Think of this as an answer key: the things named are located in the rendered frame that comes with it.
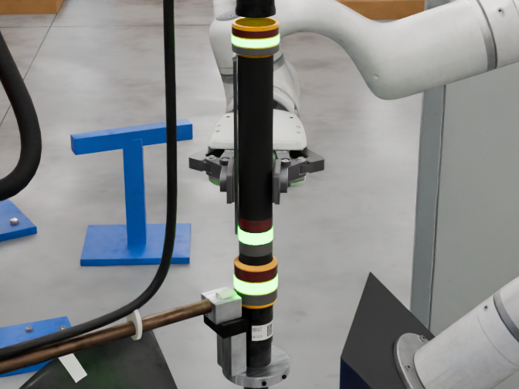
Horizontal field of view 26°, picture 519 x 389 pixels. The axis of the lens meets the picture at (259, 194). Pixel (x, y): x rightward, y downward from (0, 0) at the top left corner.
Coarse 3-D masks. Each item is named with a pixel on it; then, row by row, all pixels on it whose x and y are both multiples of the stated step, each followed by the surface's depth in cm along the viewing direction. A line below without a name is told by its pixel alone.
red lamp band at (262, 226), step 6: (240, 222) 109; (246, 222) 108; (252, 222) 108; (258, 222) 108; (264, 222) 108; (270, 222) 109; (246, 228) 108; (252, 228) 108; (258, 228) 108; (264, 228) 108
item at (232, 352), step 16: (224, 288) 112; (224, 304) 109; (240, 304) 110; (208, 320) 112; (224, 320) 110; (240, 320) 110; (224, 336) 110; (240, 336) 111; (224, 352) 113; (240, 352) 112; (272, 352) 117; (224, 368) 113; (240, 368) 113; (256, 368) 114; (272, 368) 114; (288, 368) 115; (240, 384) 113; (256, 384) 113; (272, 384) 113
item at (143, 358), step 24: (144, 336) 125; (96, 360) 120; (120, 360) 122; (144, 360) 123; (24, 384) 115; (48, 384) 116; (72, 384) 117; (96, 384) 119; (120, 384) 120; (144, 384) 122; (168, 384) 123
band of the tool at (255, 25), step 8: (232, 24) 101; (240, 24) 104; (248, 24) 104; (256, 24) 104; (264, 24) 104; (272, 24) 103; (248, 48) 101; (256, 48) 101; (264, 48) 101; (248, 56) 101; (256, 56) 101; (264, 56) 101
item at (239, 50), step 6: (234, 48) 102; (240, 48) 101; (270, 48) 101; (276, 48) 102; (240, 54) 101; (246, 54) 101; (252, 54) 101; (258, 54) 101; (264, 54) 101; (270, 54) 101
